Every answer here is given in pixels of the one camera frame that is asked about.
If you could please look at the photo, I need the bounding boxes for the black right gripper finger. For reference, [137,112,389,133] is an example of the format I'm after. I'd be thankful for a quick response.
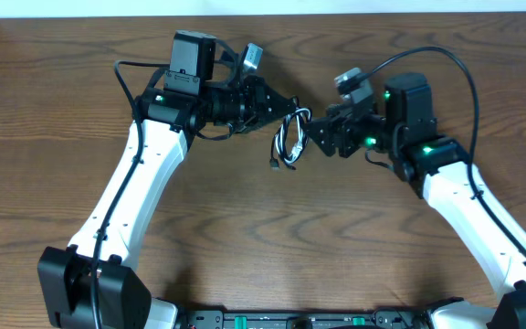
[306,125,335,157]
[304,117,334,133]

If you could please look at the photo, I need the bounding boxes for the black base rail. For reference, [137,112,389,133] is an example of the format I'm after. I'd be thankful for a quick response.
[171,301,515,329]

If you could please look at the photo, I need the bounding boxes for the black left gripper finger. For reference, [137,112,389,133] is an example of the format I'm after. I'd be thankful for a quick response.
[248,109,294,132]
[269,89,298,112]

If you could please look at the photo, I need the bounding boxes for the white USB cable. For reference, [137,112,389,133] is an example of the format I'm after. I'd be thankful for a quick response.
[274,107,313,165]

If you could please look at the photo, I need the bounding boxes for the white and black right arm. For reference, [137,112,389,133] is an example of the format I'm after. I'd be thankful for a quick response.
[305,68,526,328]

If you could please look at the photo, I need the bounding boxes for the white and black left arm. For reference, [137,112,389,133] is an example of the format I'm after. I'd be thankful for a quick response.
[37,30,298,328]

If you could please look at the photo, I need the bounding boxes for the black USB cable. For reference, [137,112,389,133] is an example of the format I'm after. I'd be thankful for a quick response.
[269,96,312,172]

